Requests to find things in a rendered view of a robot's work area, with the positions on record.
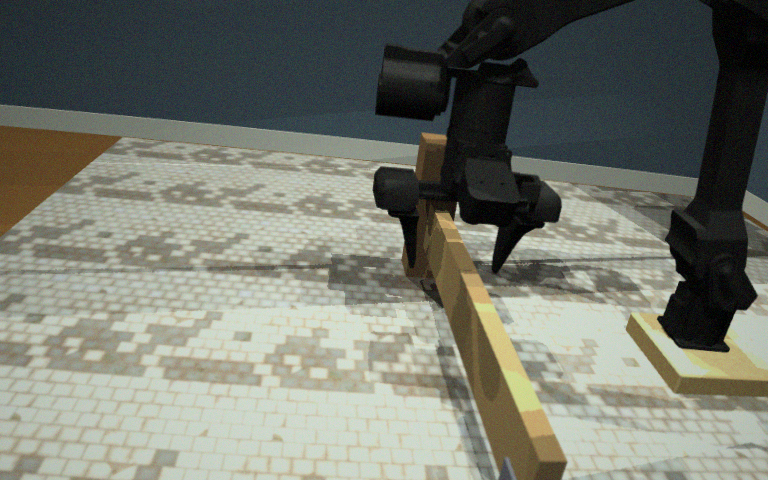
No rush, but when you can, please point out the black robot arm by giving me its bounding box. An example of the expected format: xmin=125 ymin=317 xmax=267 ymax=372
xmin=375 ymin=0 xmax=768 ymax=353

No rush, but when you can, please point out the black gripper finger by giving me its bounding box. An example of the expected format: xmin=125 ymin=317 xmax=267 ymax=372
xmin=492 ymin=214 xmax=545 ymax=274
xmin=387 ymin=206 xmax=419 ymax=268

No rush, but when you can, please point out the long wooden rail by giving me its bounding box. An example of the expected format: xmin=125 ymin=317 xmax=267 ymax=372
xmin=423 ymin=202 xmax=567 ymax=480

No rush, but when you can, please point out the short wooden post with two pegs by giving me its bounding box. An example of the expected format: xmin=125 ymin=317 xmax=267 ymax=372
xmin=402 ymin=132 xmax=517 ymax=480

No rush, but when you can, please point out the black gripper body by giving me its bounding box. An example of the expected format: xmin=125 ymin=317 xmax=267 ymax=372
xmin=373 ymin=123 xmax=562 ymax=223

